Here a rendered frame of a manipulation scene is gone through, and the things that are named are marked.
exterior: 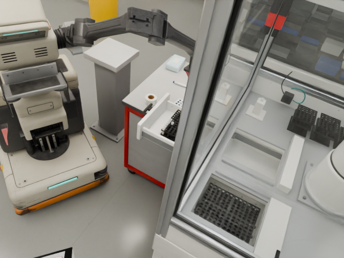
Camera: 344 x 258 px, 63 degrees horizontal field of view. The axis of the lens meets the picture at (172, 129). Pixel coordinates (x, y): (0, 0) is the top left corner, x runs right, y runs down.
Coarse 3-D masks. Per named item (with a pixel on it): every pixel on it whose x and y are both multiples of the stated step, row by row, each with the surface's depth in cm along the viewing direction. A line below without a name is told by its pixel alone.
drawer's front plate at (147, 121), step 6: (168, 96) 148; (162, 102) 143; (156, 108) 139; (162, 108) 147; (150, 114) 135; (156, 114) 143; (144, 120) 132; (150, 120) 139; (138, 126) 131; (144, 126) 135; (138, 132) 133; (138, 138) 136
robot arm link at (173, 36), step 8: (168, 24) 98; (168, 32) 99; (176, 32) 104; (152, 40) 95; (160, 40) 97; (168, 40) 105; (176, 40) 105; (184, 40) 110; (192, 40) 117; (184, 48) 116; (192, 48) 118
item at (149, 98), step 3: (150, 93) 166; (147, 96) 163; (150, 96) 165; (153, 96) 165; (156, 96) 164; (147, 99) 162; (150, 99) 162; (153, 99) 162; (156, 99) 163; (147, 102) 162; (150, 102) 162; (153, 102) 162; (156, 102) 166; (153, 105) 164
